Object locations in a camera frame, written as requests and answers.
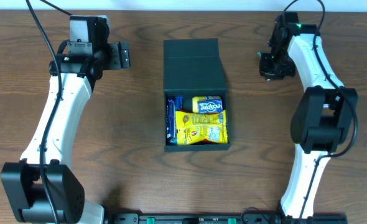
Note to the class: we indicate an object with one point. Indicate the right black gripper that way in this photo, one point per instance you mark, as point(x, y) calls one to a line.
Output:
point(270, 70)

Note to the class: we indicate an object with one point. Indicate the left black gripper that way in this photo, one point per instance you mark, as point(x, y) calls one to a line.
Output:
point(123, 55)

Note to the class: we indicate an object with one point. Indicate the blue eclipse mint tin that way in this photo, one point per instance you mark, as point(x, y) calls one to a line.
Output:
point(210, 106)

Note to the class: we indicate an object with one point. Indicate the blue oreo cookie pack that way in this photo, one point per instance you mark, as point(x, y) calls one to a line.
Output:
point(178, 107)

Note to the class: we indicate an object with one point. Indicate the dark green box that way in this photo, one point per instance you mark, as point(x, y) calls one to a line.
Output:
point(193, 67)

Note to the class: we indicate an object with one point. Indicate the yellow candy roll tube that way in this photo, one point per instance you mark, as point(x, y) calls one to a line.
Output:
point(196, 99)

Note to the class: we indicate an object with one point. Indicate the purple dairy milk bar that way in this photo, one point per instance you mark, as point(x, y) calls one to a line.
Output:
point(170, 110)

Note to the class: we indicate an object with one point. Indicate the yellow candy bag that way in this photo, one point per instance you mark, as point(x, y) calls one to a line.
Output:
point(192, 128)

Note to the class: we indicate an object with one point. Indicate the red candy bag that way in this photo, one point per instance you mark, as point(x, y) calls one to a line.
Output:
point(208, 141)

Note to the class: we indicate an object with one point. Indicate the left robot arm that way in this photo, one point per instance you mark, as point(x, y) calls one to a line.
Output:
point(41, 187)

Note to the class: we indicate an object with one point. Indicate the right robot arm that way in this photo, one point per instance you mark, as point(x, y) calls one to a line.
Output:
point(321, 121)

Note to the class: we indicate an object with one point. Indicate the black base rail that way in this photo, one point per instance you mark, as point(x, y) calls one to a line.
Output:
point(248, 218)

